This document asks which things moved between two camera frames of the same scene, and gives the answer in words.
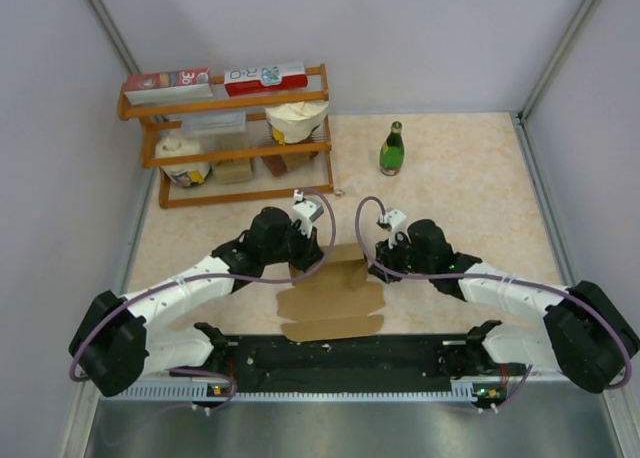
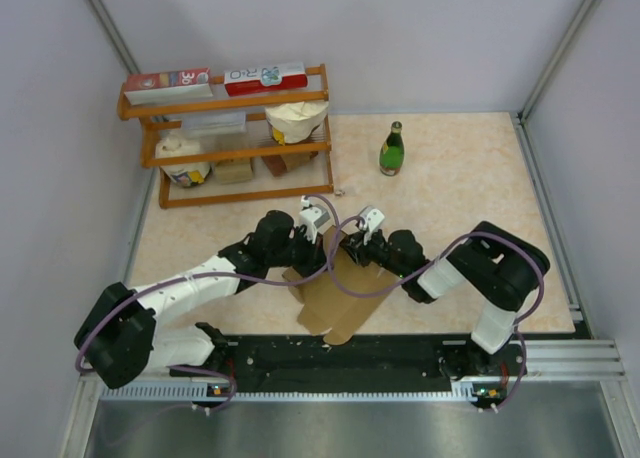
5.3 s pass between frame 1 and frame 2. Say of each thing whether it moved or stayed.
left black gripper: stayed
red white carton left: stayed
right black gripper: moved
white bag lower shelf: stayed
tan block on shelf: stayed
